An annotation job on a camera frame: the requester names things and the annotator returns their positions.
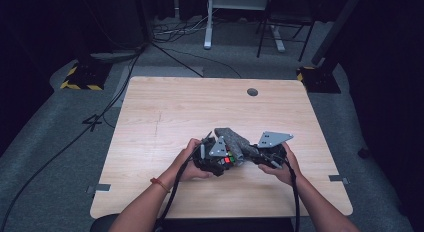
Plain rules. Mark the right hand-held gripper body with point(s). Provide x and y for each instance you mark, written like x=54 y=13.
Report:
x=271 y=140

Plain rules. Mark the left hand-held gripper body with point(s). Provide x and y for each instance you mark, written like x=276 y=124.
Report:
x=216 y=148

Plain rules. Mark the multicoloured puzzle cube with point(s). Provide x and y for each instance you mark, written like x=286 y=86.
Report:
x=227 y=157

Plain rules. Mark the grey cloth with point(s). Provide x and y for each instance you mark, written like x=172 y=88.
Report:
x=235 y=140

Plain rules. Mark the person's left hand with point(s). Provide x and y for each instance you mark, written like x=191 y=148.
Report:
x=190 y=168

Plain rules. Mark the person's right hand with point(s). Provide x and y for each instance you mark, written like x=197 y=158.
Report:
x=286 y=173

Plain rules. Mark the grey round table grommet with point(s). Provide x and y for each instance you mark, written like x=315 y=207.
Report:
x=252 y=92

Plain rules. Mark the yellow-black striped stand base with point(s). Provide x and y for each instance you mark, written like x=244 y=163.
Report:
x=85 y=75
x=320 y=80

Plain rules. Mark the grey tape strip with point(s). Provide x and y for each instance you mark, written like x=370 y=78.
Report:
x=338 y=179
x=101 y=187

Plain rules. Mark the small black floor object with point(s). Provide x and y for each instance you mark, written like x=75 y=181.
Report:
x=364 y=153

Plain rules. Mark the grey slanted pole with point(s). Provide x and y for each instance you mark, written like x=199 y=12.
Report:
x=333 y=32

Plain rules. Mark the black metal chair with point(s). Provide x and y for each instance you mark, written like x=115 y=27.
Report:
x=286 y=15

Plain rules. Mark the white desk frame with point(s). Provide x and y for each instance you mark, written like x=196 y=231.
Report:
x=208 y=25

